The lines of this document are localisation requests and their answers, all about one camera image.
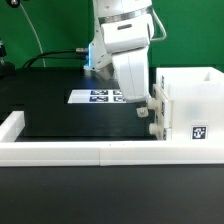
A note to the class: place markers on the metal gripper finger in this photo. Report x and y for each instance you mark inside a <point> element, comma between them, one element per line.
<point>142,110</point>

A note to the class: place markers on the white foam boundary frame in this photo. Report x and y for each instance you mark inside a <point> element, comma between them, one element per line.
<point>100,153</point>

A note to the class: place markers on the black tripod stand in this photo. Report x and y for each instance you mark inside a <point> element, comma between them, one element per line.
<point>6,68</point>

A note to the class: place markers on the black camera knob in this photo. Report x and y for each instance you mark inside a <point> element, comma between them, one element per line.
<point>13,3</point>

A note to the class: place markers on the black work mat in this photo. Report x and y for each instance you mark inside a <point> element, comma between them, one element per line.
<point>84,122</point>

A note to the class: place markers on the white drawer cabinet box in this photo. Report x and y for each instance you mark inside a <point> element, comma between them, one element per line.
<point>196,96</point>

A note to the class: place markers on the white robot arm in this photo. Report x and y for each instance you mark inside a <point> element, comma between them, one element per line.
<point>123,32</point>

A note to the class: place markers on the white drawer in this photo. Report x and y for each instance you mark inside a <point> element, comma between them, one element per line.
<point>162,130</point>
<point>160,104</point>

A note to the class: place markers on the white marker tag sheet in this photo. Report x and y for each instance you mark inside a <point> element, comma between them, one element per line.
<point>84,96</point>

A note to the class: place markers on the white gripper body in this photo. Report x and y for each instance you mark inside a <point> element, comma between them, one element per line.
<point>132,72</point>

